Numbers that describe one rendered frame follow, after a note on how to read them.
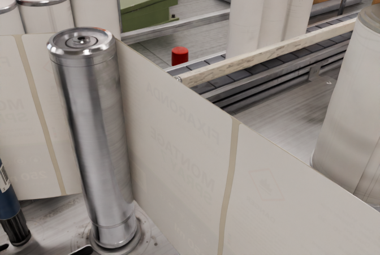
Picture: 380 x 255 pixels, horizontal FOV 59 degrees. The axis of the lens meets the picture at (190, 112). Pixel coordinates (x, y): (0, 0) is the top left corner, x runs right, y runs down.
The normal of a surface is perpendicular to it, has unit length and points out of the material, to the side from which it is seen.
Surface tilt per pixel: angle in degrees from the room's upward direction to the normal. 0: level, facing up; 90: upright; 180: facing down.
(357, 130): 90
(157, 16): 90
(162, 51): 0
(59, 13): 90
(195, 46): 0
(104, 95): 90
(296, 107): 0
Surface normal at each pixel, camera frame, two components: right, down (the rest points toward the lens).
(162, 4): 0.71, 0.43
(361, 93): -0.88, 0.28
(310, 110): 0.03, -0.81
